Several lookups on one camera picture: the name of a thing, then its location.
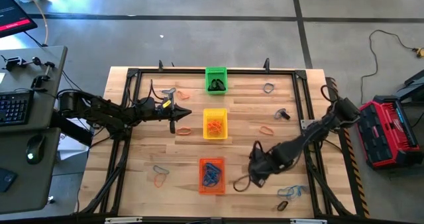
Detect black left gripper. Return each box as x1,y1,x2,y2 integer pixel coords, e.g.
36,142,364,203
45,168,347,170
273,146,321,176
138,90,193,134

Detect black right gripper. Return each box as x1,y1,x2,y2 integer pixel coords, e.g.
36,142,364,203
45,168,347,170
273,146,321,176
248,147,276,188

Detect blue items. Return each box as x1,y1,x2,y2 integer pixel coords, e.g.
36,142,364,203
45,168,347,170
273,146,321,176
203,167,221,185

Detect yellow plastic basket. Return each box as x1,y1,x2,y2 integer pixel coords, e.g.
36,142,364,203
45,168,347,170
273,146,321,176
202,108,229,140

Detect green plastic basket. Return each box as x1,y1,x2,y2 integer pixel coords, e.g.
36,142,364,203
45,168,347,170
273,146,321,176
205,66,229,95

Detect orange plastic basket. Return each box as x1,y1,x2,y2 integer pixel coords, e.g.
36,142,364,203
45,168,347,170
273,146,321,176
197,156,226,196

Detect yellow black hazard strip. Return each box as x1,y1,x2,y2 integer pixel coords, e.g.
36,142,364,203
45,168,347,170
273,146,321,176
326,76,371,219

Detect black desk beam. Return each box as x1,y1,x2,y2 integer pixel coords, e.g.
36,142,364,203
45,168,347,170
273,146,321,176
49,110,94,148

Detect white paper sheet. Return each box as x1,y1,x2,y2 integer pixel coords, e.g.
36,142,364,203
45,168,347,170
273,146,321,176
57,115,97,162

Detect red black tool case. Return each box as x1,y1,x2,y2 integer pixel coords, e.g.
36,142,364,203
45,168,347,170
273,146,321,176
356,95,424,170

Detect grey desk top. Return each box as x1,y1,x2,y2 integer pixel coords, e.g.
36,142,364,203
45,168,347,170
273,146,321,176
0,46,68,134
0,127,62,215

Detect black desk clamp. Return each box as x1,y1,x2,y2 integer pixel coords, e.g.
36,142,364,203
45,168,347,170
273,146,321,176
30,61,56,89
1,56,43,72

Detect black computer mouse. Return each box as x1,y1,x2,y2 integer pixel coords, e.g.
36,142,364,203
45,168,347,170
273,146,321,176
25,134,47,166

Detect black backlit keyboard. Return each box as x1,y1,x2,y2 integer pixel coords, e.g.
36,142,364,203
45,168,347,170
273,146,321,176
0,89,34,127

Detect black stand base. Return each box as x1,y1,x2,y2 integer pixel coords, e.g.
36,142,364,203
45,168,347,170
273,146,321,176
393,68,424,102

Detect dark flat device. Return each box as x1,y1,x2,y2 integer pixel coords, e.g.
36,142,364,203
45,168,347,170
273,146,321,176
0,166,18,194

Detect black computer monitor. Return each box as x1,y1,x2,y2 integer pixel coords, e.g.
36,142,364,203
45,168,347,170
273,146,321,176
0,0,38,39

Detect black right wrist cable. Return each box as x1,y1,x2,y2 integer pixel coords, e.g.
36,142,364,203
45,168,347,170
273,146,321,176
233,173,253,193

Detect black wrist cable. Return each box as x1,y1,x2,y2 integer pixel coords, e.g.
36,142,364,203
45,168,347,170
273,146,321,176
233,173,253,193
149,79,166,102

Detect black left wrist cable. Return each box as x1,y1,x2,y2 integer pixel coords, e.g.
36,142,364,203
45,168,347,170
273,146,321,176
149,79,166,102

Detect black aluminium table frame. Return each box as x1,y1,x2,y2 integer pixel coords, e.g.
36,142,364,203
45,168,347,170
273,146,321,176
76,58,356,222

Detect silver metal bracket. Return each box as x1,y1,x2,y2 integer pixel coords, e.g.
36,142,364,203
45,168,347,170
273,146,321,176
104,216,144,224
290,218,328,224

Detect tan floor cable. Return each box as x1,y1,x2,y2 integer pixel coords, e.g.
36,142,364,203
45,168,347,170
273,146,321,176
20,0,50,46

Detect black floor cable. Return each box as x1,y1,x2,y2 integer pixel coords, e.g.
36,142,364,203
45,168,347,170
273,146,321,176
360,28,419,105

